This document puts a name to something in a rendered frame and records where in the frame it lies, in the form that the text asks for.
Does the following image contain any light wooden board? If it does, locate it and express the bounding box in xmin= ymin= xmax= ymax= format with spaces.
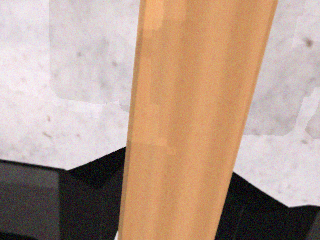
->
xmin=117 ymin=0 xmax=278 ymax=240

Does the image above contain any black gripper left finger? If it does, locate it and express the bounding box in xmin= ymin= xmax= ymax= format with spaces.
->
xmin=0 ymin=146 xmax=126 ymax=240

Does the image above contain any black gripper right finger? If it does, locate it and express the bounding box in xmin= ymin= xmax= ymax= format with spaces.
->
xmin=214 ymin=171 xmax=320 ymax=240

